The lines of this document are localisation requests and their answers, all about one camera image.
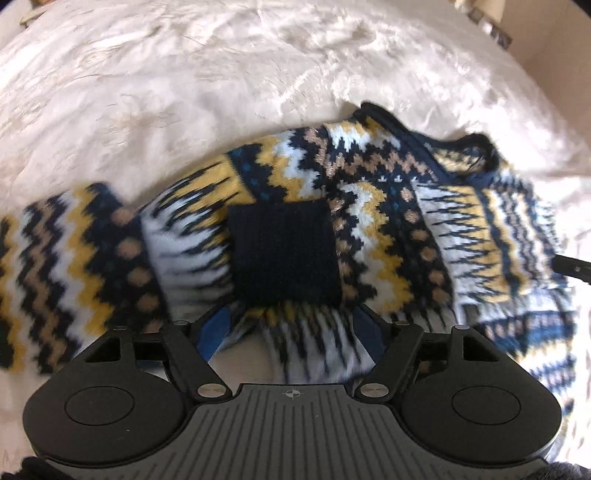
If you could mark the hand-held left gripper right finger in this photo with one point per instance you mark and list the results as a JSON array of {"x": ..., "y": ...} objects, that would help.
[{"x": 371, "y": 330}]

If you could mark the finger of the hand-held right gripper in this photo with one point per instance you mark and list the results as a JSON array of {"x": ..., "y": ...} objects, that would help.
[{"x": 570, "y": 264}]

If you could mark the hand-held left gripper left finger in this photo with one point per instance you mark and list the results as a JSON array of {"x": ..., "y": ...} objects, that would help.
[{"x": 216, "y": 330}]

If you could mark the navy yellow white patterned sweater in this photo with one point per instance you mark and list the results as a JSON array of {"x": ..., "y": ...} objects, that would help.
[{"x": 286, "y": 258}]

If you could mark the white floral bedspread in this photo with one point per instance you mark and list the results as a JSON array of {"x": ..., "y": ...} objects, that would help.
[{"x": 184, "y": 69}]

